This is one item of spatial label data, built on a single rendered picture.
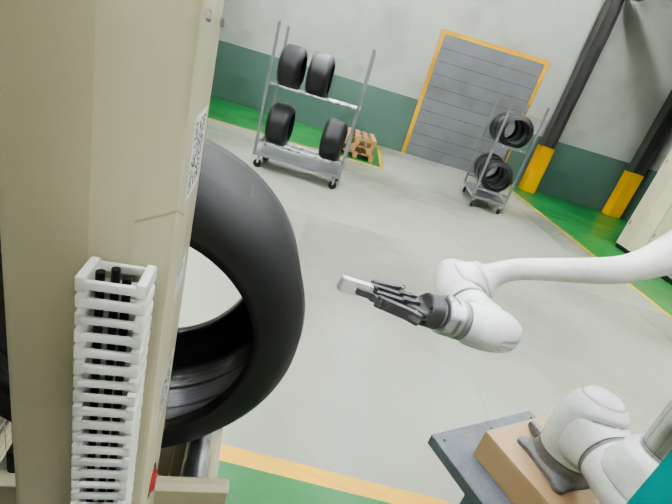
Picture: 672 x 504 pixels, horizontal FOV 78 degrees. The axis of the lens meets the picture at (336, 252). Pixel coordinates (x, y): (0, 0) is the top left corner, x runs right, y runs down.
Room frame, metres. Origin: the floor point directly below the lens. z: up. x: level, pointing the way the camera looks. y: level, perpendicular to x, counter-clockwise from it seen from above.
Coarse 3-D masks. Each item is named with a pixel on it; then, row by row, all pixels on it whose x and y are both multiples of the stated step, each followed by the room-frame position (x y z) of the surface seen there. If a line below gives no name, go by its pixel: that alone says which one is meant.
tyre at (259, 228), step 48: (240, 192) 0.57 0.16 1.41; (0, 240) 0.44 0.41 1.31; (192, 240) 0.50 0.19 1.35; (240, 240) 0.52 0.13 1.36; (288, 240) 0.62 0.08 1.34; (0, 288) 0.60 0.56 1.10; (240, 288) 0.52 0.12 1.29; (288, 288) 0.56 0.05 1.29; (0, 336) 0.55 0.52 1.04; (192, 336) 0.76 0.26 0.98; (240, 336) 0.77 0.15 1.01; (288, 336) 0.56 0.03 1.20; (0, 384) 0.44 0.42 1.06; (192, 384) 0.68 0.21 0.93; (240, 384) 0.53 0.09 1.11; (192, 432) 0.51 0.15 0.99
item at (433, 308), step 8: (424, 296) 0.81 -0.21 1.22; (432, 296) 0.79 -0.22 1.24; (440, 296) 0.81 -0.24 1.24; (408, 304) 0.76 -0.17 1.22; (424, 304) 0.79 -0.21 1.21; (432, 304) 0.78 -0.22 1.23; (440, 304) 0.78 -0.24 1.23; (424, 312) 0.76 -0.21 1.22; (432, 312) 0.76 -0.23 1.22; (440, 312) 0.77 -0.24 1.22; (424, 320) 0.76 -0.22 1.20; (432, 320) 0.76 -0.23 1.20; (440, 320) 0.77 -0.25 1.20; (432, 328) 0.78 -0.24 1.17
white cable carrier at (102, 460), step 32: (96, 288) 0.25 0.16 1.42; (128, 288) 0.26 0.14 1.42; (96, 320) 0.25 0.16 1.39; (128, 320) 0.26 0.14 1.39; (96, 352) 0.25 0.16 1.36; (128, 352) 0.26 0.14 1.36; (96, 384) 0.25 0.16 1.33; (128, 384) 0.26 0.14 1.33; (96, 416) 0.26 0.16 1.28; (128, 416) 0.26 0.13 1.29; (96, 448) 0.25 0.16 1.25; (128, 448) 0.26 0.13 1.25; (96, 480) 0.28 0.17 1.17; (128, 480) 0.27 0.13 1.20
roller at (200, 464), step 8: (200, 440) 0.56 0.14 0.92; (208, 440) 0.57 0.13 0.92; (192, 448) 0.54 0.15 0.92; (200, 448) 0.54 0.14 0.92; (208, 448) 0.55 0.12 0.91; (184, 456) 0.53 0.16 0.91; (192, 456) 0.52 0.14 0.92; (200, 456) 0.53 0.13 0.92; (208, 456) 0.54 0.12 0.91; (184, 464) 0.51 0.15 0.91; (192, 464) 0.51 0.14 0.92; (200, 464) 0.51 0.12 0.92; (184, 472) 0.49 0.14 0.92; (192, 472) 0.49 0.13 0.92; (200, 472) 0.50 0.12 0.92
